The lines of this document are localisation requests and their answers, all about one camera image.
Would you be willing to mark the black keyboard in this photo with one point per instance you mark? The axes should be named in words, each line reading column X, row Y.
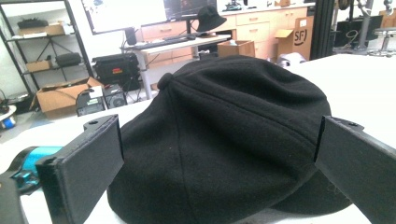
column 162, row 43

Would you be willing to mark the small open cardboard box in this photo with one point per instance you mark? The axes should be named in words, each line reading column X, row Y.
column 236, row 48

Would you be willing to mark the white desk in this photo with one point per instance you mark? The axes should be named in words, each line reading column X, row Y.
column 174, row 46

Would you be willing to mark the black cylindrical speaker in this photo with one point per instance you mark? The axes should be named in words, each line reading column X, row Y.
column 130, row 35

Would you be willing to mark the black bag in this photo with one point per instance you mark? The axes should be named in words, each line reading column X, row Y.
column 67, row 59

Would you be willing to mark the wooden drawer cabinet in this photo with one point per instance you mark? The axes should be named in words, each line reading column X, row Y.
column 255, row 28

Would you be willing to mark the black aluminium frame post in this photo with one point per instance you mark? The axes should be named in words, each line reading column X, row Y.
column 322, row 28

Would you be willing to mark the black equipment case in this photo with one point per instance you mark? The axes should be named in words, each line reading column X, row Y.
column 116, row 70

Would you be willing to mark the black newsboy cap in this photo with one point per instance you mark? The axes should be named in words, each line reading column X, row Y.
column 224, row 140

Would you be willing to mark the black metal shelf rack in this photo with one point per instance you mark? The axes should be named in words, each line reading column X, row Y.
column 43, row 46

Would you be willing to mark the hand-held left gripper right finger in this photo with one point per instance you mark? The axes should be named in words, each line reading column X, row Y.
column 358, row 165

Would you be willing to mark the cardboard box on shelf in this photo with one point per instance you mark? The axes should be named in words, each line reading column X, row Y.
column 43, row 29

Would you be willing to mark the dark monitor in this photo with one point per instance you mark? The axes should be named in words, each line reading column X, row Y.
column 186, row 7

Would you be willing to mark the black electronic box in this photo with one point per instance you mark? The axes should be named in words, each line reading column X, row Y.
column 90, row 102

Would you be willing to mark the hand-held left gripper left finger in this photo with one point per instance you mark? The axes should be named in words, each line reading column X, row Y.
column 84, row 168

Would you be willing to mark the black bucket hat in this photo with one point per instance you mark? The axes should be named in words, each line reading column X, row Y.
column 210, row 18

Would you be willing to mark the tall printed cardboard box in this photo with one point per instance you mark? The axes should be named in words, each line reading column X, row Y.
column 295, row 39

